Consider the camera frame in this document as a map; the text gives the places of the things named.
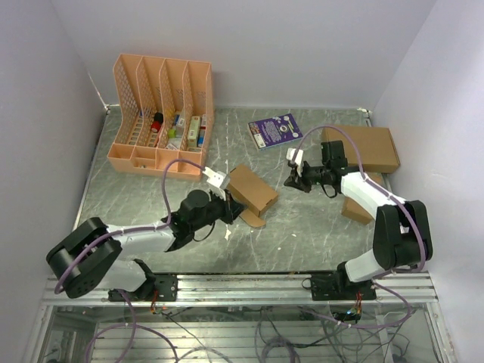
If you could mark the red black bottle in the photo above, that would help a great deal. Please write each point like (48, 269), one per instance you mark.
(157, 122)

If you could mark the small folded cardboard box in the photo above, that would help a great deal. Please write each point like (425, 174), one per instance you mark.
(359, 211)

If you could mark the white green carton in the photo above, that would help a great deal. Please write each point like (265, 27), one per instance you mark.
(193, 131)

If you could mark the pink plastic file organizer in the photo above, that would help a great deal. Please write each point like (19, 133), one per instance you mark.
(179, 89)

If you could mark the brown cardboard box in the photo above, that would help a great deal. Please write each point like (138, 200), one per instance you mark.
(249, 189)

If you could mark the purple book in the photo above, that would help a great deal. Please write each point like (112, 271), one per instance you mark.
(274, 131)

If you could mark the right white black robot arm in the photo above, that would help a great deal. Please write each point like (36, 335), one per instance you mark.
(401, 228)

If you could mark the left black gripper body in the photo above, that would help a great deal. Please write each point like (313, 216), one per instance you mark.
(220, 209)

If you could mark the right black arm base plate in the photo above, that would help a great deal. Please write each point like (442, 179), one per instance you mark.
(331, 286)

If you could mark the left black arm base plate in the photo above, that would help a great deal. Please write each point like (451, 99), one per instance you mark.
(161, 287)

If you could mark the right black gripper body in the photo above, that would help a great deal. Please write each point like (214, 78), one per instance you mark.
(312, 175)

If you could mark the large folded cardboard box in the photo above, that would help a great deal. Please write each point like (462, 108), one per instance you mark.
(375, 145)

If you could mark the aluminium rail frame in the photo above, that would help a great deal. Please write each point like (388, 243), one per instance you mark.
(256, 290)

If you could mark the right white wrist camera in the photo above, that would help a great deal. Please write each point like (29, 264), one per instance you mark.
(295, 160)

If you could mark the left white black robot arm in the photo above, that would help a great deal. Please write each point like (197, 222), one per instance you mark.
(105, 256)

